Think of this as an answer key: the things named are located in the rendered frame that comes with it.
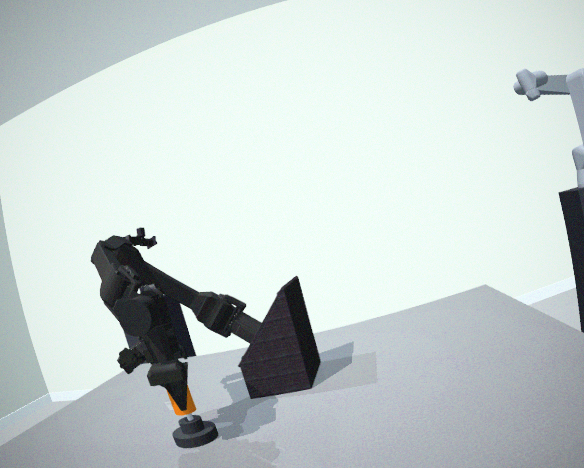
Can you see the orange knob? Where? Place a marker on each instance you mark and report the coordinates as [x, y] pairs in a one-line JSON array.
[[190, 404]]

